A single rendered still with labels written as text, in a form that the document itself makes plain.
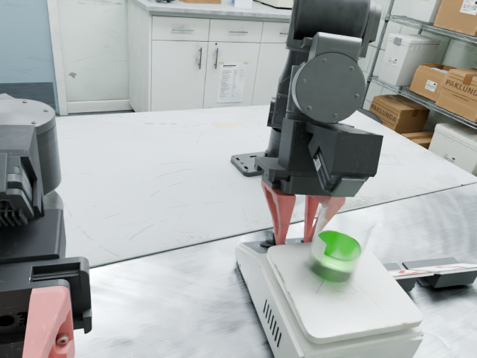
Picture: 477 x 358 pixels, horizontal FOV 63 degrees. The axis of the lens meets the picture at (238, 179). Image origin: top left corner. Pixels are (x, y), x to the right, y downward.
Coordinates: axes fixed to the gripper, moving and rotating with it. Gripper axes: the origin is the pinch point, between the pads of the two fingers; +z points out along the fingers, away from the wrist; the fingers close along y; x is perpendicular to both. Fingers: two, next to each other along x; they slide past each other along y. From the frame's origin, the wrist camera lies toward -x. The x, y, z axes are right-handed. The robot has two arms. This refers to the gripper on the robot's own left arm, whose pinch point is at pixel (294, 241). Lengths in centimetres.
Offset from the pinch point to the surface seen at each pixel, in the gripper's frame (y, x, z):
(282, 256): -2.9, -4.3, -0.1
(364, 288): 4.0, -9.2, 1.0
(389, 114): 153, 215, -7
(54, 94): -84, 282, 5
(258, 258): -4.5, -1.1, 1.6
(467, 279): 25.5, -0.3, 5.2
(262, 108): 13, 62, -11
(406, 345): 7.1, -12.8, 4.9
